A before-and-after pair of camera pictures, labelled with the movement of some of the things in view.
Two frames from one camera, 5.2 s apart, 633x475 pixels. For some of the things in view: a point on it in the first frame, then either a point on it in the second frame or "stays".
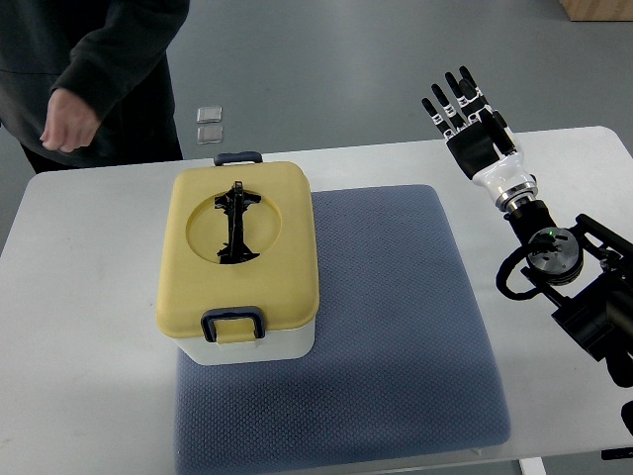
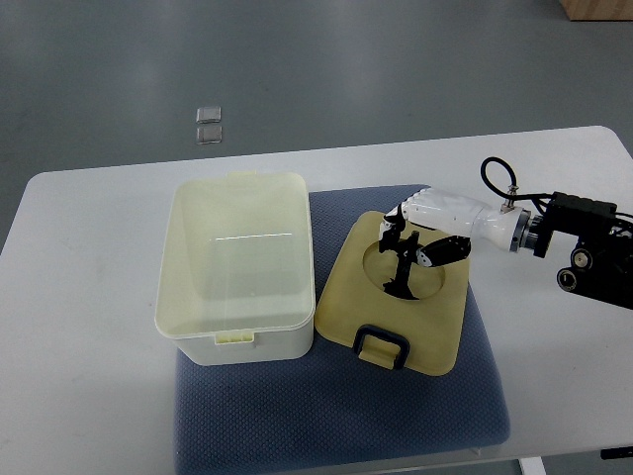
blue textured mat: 402,363 stays
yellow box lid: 282,281 to 356,311
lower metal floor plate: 209,134 stays
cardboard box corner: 598,10 stays
